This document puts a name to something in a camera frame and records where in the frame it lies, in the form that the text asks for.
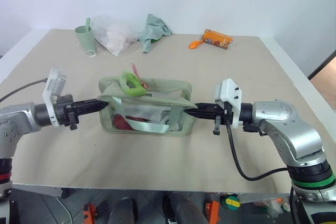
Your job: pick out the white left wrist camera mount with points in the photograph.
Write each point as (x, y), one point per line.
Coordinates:
(53, 82)

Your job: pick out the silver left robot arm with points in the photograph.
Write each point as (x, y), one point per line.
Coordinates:
(15, 119)

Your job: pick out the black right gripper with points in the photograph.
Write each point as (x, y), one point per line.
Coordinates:
(223, 117)

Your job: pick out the orange black tool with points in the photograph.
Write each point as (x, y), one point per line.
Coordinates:
(88, 213)
(212, 212)

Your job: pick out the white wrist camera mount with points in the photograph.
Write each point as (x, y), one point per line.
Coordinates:
(229, 91)
(53, 82)

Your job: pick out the clear plastic bag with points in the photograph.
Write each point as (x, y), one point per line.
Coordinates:
(114, 35)

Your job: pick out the crumpled green cloth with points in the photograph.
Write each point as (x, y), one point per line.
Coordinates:
(153, 31)

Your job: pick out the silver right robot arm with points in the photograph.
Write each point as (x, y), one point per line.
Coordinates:
(286, 124)

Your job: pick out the green yellow round object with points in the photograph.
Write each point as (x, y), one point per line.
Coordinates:
(231, 202)

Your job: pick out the dark rounded shape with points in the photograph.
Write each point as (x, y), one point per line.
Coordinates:
(182, 208)

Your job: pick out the green clear zip pouch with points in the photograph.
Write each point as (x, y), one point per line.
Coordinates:
(147, 108)

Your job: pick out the red item inside pouch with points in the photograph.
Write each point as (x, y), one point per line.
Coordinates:
(121, 123)

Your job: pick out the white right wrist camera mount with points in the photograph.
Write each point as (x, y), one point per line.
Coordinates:
(229, 91)

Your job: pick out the pale green cup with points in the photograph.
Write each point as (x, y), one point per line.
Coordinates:
(85, 37)

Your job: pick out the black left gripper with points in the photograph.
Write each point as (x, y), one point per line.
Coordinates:
(64, 111)

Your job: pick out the clear bag with orange items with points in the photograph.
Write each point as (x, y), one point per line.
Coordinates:
(270, 205)

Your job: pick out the red white striped tag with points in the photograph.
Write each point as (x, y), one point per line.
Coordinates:
(136, 71)

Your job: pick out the orange snack packet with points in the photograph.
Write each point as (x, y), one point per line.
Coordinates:
(217, 38)

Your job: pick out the orange plastic spoon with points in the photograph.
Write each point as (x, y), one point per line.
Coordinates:
(195, 44)

